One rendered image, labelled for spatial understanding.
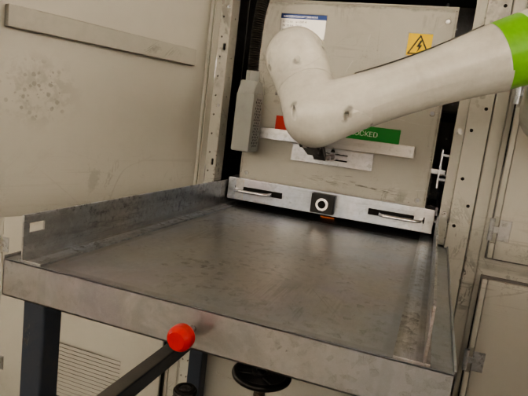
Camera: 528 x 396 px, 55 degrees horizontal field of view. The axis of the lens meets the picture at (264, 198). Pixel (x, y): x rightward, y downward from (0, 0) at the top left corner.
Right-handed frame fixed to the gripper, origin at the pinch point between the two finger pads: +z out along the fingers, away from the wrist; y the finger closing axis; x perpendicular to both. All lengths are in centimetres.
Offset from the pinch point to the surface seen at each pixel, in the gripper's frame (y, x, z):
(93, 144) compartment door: 17, -45, -20
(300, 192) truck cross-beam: 7.1, -4.5, 11.3
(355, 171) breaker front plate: 0.0, 8.6, 8.4
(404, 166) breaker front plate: -2.7, 20.1, 6.8
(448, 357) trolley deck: 46, 32, -44
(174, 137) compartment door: 3.5, -37.0, -2.9
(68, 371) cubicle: 67, -69, 41
